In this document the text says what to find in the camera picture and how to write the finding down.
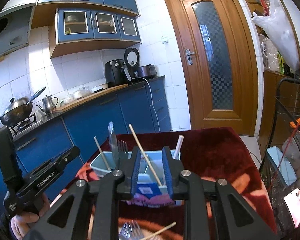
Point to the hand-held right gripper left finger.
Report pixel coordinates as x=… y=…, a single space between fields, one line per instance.
x=135 y=173

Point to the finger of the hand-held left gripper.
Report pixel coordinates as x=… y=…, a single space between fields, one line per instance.
x=70 y=155

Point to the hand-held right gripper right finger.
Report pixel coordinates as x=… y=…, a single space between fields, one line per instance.
x=167 y=173

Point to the light blue utensil holder box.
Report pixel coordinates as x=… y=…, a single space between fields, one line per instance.
x=146 y=188

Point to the wooden chopstick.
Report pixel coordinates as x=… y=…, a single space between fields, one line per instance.
x=143 y=150
x=102 y=153
x=165 y=228

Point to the metal table knife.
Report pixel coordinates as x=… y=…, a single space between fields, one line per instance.
x=113 y=142

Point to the person's left hand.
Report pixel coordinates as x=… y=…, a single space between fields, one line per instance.
x=25 y=227

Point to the blue lower kitchen cabinets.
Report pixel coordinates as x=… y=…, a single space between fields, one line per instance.
x=95 y=122

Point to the red floral blanket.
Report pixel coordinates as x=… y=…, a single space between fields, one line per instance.
x=215 y=155

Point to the gas stove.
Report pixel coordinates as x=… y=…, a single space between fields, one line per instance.
x=25 y=126

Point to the metal kettle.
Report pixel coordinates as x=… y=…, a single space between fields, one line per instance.
x=48 y=105

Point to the small metal fork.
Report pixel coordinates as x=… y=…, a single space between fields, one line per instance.
x=125 y=231

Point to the metal wok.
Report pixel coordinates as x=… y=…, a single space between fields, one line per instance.
x=16 y=111

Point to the wooden door with glass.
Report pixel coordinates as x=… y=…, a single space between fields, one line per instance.
x=187 y=100

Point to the black air fryer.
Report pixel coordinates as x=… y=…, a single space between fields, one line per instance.
x=115 y=73

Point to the black rice cooker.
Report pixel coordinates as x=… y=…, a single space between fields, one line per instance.
x=146 y=71

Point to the light blue storage box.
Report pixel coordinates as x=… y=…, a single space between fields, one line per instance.
x=281 y=165

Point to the wooden shelf unit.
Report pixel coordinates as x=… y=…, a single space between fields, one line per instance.
x=270 y=100

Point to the smartphone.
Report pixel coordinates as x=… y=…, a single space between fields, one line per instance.
x=296 y=206

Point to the grey range hood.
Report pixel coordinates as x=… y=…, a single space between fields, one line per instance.
x=12 y=30

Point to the white plastic jug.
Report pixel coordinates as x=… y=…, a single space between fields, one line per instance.
x=270 y=55

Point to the white plastic bag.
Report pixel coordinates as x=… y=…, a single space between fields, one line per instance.
x=282 y=37

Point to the blue glass-door wall cabinet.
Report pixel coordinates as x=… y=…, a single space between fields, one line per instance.
x=72 y=38

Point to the white light switch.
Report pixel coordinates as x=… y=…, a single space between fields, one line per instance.
x=165 y=39

